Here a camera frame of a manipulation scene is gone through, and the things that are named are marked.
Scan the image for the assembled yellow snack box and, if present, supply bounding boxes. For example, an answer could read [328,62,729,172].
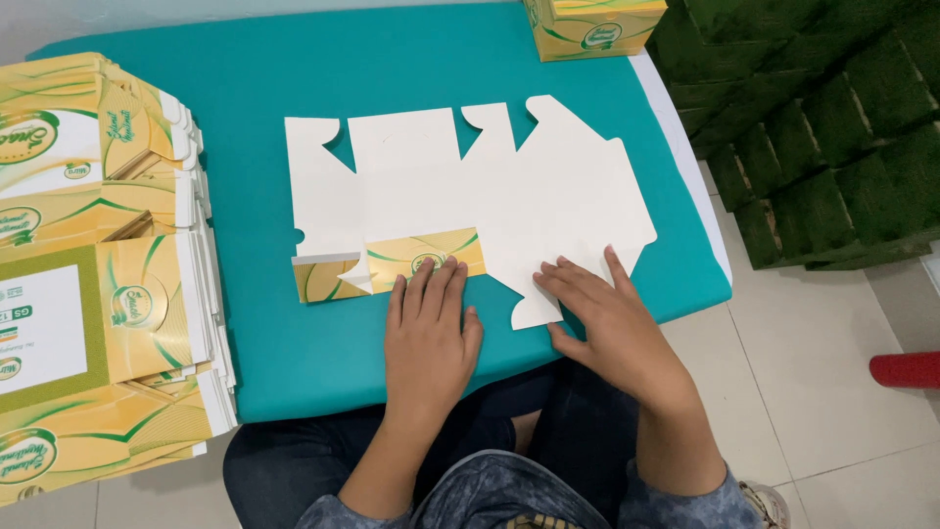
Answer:
[523,0,668,63]

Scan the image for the white cardboard box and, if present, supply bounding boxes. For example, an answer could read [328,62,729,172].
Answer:
[284,94,658,332]

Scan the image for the teal table cloth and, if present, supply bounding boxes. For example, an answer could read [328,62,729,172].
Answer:
[26,1,733,424]

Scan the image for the stack of flat yellow cartons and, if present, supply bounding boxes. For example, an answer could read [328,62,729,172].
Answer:
[0,51,239,508]

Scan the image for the person's grey patterned shirt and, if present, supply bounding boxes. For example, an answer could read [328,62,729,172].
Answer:
[295,450,766,529]

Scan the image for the person's right hand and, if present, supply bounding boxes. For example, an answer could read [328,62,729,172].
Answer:
[532,244,697,406]

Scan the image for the red object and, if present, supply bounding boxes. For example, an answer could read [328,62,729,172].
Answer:
[869,352,940,389]

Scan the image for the person's left hand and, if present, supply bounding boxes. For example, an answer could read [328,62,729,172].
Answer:
[383,255,485,412]

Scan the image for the person's dark jeans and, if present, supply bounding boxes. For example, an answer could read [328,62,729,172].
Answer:
[222,359,640,529]

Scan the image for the green artificial grass steps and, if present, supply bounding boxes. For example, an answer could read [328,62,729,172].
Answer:
[646,0,940,271]

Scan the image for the person's white shoe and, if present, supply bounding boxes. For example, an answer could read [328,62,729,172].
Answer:
[738,481,791,529]

